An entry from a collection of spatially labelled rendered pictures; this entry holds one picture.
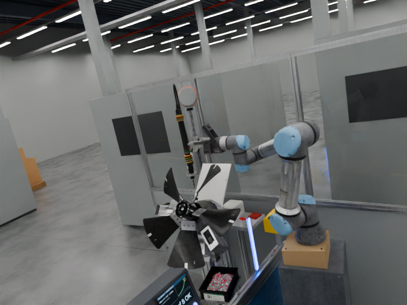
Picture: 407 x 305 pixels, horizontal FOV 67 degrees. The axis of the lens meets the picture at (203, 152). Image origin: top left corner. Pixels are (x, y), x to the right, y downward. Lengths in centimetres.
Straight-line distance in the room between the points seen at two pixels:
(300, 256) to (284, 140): 63
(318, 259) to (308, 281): 13
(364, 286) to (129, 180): 332
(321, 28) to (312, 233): 448
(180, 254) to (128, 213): 312
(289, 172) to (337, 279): 57
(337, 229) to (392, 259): 37
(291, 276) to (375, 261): 91
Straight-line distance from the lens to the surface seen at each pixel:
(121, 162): 470
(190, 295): 135
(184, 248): 196
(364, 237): 241
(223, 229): 181
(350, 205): 231
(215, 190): 223
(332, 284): 169
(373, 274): 255
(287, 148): 131
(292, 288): 175
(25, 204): 763
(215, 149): 170
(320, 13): 577
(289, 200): 146
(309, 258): 165
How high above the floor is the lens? 195
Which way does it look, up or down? 12 degrees down
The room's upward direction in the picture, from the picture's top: 11 degrees counter-clockwise
